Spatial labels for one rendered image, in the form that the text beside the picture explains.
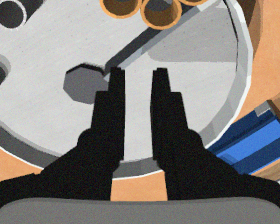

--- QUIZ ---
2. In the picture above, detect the grey round turntable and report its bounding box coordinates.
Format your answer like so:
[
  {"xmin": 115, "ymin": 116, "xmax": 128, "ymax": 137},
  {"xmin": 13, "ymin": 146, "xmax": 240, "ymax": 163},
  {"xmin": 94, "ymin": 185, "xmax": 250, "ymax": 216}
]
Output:
[{"xmin": 0, "ymin": 0, "xmax": 253, "ymax": 180}]

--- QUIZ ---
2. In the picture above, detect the bronze bushing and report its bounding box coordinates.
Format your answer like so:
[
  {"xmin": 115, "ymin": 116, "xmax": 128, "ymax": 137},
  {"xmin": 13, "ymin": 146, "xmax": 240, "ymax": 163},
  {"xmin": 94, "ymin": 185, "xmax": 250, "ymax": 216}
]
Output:
[
  {"xmin": 100, "ymin": 0, "xmax": 142, "ymax": 19},
  {"xmin": 140, "ymin": 0, "xmax": 182, "ymax": 30},
  {"xmin": 179, "ymin": 0, "xmax": 208, "ymax": 6}
]

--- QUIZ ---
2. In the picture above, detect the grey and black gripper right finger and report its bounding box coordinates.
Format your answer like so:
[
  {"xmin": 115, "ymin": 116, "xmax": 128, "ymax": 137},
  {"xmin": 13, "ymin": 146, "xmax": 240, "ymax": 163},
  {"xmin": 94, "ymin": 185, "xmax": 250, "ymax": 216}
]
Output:
[{"xmin": 150, "ymin": 68, "xmax": 280, "ymax": 208}]

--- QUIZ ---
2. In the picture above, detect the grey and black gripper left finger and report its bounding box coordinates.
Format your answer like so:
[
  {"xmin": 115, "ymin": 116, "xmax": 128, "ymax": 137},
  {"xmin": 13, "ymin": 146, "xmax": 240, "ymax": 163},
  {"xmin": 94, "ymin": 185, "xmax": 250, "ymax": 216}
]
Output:
[{"xmin": 0, "ymin": 67, "xmax": 125, "ymax": 208}]

